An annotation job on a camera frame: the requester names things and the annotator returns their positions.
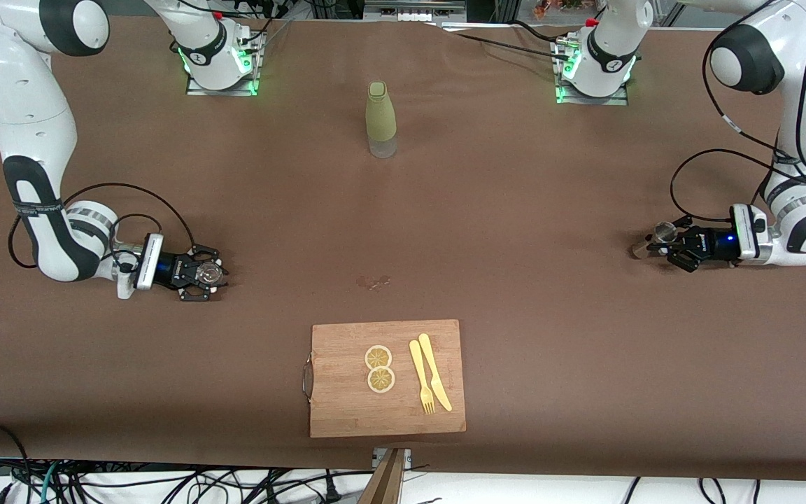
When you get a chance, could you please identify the green sleeved glass bottle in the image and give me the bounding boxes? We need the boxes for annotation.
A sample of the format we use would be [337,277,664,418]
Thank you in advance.
[365,81,399,159]

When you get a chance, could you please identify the orange patterned package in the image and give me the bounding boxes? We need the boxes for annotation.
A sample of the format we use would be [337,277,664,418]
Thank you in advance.
[533,0,586,18]

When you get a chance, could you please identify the wooden post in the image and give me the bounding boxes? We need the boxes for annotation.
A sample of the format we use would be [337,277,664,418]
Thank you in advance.
[359,449,407,504]

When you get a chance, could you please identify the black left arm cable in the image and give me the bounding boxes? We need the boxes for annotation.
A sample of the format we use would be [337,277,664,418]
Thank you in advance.
[670,0,806,223]

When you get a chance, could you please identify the clear glass shaker cup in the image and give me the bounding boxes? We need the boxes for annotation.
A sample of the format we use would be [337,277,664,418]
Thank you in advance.
[193,258,225,286]

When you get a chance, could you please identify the black base power cable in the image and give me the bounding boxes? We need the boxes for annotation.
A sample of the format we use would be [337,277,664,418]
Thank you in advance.
[441,21,572,64]

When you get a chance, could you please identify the grey metal box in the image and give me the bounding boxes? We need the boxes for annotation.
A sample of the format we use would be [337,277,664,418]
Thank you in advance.
[364,0,468,22]

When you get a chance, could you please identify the metal post bracket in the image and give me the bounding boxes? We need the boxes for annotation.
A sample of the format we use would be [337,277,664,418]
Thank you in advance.
[373,448,413,471]

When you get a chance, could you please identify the yellow plastic fork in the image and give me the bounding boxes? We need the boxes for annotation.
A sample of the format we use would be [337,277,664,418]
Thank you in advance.
[409,339,437,416]

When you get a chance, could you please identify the yellow plastic knife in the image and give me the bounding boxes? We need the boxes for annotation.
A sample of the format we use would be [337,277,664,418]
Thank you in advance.
[418,333,453,412]

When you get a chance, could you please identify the steel jigger measuring cup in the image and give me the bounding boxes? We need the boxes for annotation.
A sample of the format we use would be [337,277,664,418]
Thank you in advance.
[632,221,681,260]

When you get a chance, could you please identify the teal floor cable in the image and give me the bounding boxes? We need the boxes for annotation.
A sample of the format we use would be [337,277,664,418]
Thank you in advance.
[41,462,61,504]

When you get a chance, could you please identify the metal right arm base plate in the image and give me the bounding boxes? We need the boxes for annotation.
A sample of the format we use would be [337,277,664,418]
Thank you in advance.
[185,31,262,97]

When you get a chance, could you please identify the wooden cutting board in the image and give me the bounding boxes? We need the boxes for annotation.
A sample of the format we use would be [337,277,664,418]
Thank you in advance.
[310,319,467,439]

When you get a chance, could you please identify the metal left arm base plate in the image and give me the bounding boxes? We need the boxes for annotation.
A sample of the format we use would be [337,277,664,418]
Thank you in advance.
[555,35,631,106]

